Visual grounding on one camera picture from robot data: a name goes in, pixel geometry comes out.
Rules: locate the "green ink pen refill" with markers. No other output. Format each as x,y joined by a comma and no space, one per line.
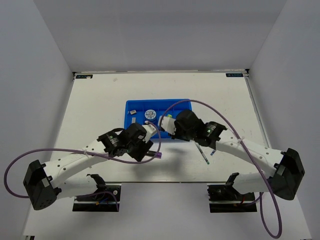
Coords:
202,153

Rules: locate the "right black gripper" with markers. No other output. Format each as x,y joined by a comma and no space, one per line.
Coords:
177,135

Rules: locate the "left table corner label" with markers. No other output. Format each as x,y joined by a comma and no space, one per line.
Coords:
84,76

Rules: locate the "right table corner label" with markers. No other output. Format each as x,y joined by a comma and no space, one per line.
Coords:
234,75

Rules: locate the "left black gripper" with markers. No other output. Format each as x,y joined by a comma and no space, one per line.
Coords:
140,154

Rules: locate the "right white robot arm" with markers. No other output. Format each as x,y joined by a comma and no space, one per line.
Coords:
281,171

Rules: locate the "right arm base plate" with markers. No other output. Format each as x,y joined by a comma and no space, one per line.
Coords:
222,202

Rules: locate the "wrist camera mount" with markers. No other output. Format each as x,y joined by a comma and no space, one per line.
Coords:
168,125
151,130

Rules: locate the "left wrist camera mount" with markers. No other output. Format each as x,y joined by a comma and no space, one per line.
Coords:
151,130

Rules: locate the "round blue white tape tin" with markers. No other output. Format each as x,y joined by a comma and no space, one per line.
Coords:
150,115

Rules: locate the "table corner label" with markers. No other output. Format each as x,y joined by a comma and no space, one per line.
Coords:
234,75
84,76

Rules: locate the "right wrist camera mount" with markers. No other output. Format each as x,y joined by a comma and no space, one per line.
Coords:
168,125

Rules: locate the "purple cap black highlighter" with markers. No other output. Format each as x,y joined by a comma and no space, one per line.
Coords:
157,155

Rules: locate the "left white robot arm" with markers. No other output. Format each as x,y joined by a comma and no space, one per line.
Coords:
47,182

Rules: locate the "blue divided plastic tray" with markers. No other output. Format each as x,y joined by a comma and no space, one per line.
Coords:
159,105

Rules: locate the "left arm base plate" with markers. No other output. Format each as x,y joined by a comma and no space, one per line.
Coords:
107,201

